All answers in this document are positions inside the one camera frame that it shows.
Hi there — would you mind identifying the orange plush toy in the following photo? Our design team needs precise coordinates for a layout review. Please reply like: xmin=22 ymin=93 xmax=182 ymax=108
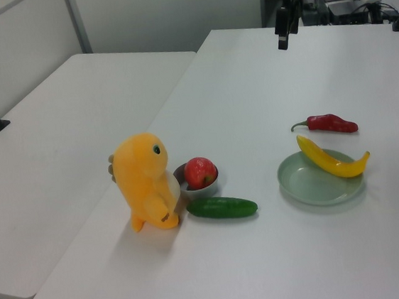
xmin=104 ymin=129 xmax=186 ymax=236

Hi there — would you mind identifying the pale green plastic plate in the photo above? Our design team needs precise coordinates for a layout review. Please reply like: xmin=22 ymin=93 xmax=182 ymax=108
xmin=274 ymin=144 xmax=369 ymax=212

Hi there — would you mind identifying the black equipment box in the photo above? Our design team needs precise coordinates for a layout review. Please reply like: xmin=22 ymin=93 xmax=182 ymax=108
xmin=325 ymin=0 xmax=387 ymax=29

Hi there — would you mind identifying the red apple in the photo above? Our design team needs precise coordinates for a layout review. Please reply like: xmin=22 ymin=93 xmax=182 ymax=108
xmin=181 ymin=154 xmax=221 ymax=192

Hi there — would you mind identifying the red chili pepper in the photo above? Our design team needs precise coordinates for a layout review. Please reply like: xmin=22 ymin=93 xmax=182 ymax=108
xmin=289 ymin=110 xmax=360 ymax=141

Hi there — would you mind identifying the white side table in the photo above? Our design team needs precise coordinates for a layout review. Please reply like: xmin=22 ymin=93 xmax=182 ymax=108
xmin=0 ymin=40 xmax=222 ymax=299

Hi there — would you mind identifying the small grey bowl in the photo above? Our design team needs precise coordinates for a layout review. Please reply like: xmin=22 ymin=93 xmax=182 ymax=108
xmin=171 ymin=159 xmax=229 ymax=203

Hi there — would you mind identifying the green cucumber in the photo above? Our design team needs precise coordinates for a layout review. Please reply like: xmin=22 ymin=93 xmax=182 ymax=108
xmin=185 ymin=191 xmax=260 ymax=225

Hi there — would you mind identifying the yellow banana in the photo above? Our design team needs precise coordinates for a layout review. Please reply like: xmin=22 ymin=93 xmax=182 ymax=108
xmin=296 ymin=127 xmax=373 ymax=184

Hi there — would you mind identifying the grey partition post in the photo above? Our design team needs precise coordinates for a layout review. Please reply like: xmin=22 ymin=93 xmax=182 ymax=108
xmin=63 ymin=0 xmax=93 ymax=57

